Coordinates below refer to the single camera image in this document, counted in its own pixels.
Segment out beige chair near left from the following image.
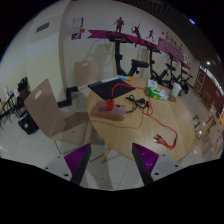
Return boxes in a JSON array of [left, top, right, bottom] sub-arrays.
[[24, 79, 89, 146]]

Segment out orange blue marker pen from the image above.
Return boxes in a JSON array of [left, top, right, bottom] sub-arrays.
[[117, 75, 131, 81]]

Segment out white paper sheet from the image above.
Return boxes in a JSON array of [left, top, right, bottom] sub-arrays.
[[101, 76, 119, 83]]

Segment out black exercise bike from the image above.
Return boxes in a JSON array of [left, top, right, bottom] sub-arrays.
[[168, 53, 192, 94], [146, 42, 168, 86], [106, 31, 149, 76]]

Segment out red charger plug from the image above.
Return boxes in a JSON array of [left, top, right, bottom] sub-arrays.
[[106, 99, 114, 111]]

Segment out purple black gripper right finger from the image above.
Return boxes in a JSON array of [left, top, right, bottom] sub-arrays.
[[132, 143, 159, 185]]

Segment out black mat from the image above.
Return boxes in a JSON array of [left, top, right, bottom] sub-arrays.
[[88, 79, 134, 100]]

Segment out pink power strip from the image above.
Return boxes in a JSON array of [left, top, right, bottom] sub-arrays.
[[91, 101, 126, 121]]

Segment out black cable bundle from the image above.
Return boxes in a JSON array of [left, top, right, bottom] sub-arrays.
[[124, 94, 150, 114]]

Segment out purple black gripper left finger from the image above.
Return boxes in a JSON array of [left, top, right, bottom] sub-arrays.
[[64, 144, 92, 185]]

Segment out black office chair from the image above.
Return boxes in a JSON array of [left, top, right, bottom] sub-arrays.
[[17, 77, 30, 108]]

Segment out black exercise bike right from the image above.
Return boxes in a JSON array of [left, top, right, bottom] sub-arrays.
[[168, 53, 192, 94]]

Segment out green tissue pack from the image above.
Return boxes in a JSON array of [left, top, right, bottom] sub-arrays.
[[145, 87, 169, 101]]

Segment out white paper cup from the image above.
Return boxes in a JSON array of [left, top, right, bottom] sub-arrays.
[[171, 83, 182, 98]]

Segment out black exercise bike left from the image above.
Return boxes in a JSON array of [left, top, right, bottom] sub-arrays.
[[106, 31, 149, 76]]

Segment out black exercise bike middle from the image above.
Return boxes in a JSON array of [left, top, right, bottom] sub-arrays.
[[146, 42, 168, 86]]

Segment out round wooden table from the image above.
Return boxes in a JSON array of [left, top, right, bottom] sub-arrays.
[[86, 76, 200, 164]]

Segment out red charging cable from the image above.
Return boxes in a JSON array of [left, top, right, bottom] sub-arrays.
[[110, 82, 179, 150]]

